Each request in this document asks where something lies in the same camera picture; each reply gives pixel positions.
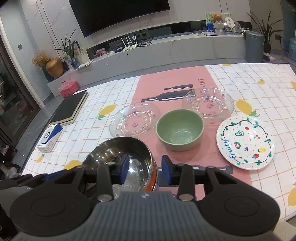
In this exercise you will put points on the pink storage basket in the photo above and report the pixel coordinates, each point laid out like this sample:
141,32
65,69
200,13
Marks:
68,88

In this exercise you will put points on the blue vase with plant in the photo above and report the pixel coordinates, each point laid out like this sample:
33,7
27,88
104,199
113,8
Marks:
68,47

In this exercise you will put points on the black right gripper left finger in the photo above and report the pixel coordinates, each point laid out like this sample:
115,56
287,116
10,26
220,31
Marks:
110,173

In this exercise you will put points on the potted green plant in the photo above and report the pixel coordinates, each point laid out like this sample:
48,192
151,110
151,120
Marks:
266,28

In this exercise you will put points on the stainless steel bowl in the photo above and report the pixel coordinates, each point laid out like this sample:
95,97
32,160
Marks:
132,162

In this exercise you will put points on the black notebook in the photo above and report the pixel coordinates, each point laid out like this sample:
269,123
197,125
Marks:
69,108

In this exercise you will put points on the lemon print tablecloth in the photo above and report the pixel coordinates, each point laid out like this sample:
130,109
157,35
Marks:
263,90

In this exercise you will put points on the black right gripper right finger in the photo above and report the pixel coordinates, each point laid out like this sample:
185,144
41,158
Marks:
181,175

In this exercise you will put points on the white fruity painted plate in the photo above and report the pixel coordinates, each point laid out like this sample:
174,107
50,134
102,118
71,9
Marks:
245,142

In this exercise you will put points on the grey trash bin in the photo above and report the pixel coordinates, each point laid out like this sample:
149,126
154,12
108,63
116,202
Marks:
254,47

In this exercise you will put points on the white tv cabinet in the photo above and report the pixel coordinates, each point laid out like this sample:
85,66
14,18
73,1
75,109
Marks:
160,52

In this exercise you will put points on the green ceramic bowl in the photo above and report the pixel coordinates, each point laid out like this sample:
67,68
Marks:
180,129

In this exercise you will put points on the clear glass plate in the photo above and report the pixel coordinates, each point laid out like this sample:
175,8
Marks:
135,120
212,104

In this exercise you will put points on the golden vase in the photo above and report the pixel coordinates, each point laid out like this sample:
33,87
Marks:
55,68

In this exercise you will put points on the teddy bear toy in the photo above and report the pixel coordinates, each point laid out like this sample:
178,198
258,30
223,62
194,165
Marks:
217,18

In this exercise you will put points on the white wifi router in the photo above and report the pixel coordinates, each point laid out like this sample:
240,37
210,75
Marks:
129,42

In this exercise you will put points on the black television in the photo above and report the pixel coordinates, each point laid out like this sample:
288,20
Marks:
95,15

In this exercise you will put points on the white and blue box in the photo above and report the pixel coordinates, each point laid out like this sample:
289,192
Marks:
49,138

